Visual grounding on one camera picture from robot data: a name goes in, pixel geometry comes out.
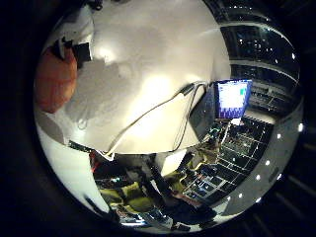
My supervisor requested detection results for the orange carrot plush toy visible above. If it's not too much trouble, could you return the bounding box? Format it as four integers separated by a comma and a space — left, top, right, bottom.
34, 45, 79, 115

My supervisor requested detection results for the lit computer monitor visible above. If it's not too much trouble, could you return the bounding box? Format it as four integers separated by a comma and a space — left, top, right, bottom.
214, 78, 254, 120

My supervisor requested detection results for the yellow green fabric object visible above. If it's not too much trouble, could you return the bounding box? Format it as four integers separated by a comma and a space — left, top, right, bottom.
98, 171, 189, 215

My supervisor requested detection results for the white cable with adapter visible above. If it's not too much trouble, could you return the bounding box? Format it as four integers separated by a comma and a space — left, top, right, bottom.
105, 82, 211, 157

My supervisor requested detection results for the thin dark cable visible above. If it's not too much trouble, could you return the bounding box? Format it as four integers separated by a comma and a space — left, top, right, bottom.
172, 82, 210, 152

